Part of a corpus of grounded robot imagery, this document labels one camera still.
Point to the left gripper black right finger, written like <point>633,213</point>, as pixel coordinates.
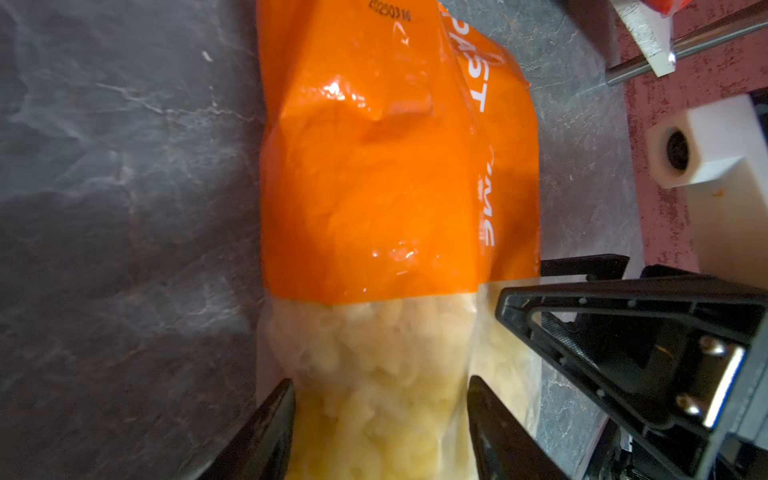
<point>502,447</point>

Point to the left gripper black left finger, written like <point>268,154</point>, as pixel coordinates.
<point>261,449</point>

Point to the orange macaroni bag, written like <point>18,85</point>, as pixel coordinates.
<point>399,179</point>

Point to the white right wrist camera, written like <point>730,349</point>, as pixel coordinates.
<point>717,155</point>

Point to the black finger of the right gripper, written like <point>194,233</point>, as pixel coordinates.
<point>679,363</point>
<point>593,267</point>

